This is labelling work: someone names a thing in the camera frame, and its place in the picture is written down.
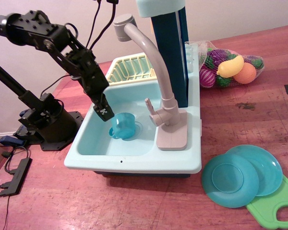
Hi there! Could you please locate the green plastic cutting board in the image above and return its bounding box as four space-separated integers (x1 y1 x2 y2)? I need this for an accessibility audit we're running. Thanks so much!
246 176 288 230

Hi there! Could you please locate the teal plastic plate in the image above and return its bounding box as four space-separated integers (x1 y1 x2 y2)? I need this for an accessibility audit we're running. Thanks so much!
226 145 283 196
202 154 259 208

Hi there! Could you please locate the dark blue sink tower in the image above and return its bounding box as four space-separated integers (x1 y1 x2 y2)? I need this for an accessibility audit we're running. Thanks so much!
136 0 190 108

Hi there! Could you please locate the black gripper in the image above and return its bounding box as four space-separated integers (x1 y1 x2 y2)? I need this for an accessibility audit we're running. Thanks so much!
74 51 114 122

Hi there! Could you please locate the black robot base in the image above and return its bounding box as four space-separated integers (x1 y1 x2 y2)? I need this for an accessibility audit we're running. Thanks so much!
14 91 84 151

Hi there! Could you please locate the blue clamp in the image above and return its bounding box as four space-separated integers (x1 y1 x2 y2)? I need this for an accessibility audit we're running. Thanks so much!
0 136 26 147

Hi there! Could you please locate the grey toy faucet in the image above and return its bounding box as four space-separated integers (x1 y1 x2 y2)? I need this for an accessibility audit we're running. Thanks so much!
113 13 188 151

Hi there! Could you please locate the front teal plastic plate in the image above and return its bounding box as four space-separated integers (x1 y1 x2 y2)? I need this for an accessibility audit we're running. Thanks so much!
202 154 259 208

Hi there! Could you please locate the black hanging cable left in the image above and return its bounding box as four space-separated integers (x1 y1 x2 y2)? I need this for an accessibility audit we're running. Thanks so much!
86 0 102 47

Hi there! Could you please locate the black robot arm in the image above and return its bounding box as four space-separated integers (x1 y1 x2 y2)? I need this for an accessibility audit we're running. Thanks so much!
0 11 114 121

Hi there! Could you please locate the teal plastic toy cup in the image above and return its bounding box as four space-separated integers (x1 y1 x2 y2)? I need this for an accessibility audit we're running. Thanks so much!
108 113 135 139

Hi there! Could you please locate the yellow dish rack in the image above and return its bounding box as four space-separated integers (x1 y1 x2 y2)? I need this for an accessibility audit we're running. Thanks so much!
106 52 156 86

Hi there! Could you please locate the black hanging cable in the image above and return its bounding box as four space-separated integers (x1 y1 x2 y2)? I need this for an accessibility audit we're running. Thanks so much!
86 0 102 47
88 0 118 52

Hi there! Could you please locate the mesh bag of toy food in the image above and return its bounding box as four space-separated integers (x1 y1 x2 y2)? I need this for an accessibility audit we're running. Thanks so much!
185 40 264 89

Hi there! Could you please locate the rear teal plastic plate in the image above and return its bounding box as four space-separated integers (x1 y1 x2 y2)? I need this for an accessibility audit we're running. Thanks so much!
226 145 283 196

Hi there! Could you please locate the black usb hub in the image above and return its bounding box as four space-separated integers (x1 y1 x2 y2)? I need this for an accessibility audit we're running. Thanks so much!
0 157 32 197

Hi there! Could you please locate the yellow toy banana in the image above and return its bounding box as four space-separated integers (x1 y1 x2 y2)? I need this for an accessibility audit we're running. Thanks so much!
216 55 244 78

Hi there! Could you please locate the black hanging cable right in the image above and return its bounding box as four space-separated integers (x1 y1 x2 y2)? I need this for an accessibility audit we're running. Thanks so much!
88 0 118 52

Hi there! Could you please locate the light blue toy sink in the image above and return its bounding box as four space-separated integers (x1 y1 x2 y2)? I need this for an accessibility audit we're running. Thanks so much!
63 45 202 179

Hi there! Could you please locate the orange toy fruit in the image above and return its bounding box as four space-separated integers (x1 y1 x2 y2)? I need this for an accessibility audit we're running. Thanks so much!
234 63 256 84

